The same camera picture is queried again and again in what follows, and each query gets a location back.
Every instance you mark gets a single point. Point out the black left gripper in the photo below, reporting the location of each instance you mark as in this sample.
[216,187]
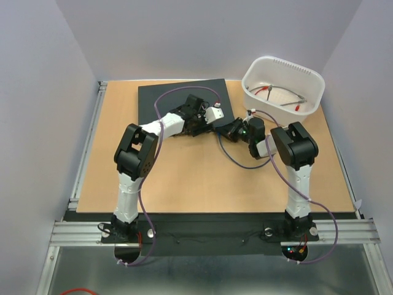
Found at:
[196,130]

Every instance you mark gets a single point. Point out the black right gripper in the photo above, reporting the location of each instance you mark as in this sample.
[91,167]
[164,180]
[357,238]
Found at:
[229,130]

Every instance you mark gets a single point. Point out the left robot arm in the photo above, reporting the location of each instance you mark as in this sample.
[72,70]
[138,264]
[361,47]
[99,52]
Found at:
[136,155]

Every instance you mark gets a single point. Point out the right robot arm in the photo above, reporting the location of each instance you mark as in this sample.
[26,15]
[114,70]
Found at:
[297,151]

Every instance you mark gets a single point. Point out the white plastic tub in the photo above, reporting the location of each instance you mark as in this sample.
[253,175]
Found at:
[287,91]

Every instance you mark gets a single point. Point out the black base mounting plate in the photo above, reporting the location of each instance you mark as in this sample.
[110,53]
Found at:
[209,234]

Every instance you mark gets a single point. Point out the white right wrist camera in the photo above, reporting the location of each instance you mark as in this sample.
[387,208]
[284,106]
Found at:
[250,114]

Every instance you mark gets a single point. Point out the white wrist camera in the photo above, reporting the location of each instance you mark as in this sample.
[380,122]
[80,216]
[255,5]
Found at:
[213,114]
[250,114]

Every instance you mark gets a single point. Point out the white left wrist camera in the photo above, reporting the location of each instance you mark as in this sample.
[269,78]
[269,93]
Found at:
[213,114]

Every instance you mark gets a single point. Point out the dark blue network switch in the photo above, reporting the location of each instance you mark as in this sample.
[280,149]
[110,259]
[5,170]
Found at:
[211,91]

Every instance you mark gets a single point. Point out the aluminium frame rail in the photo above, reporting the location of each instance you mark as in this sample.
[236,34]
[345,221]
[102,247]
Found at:
[75,234]

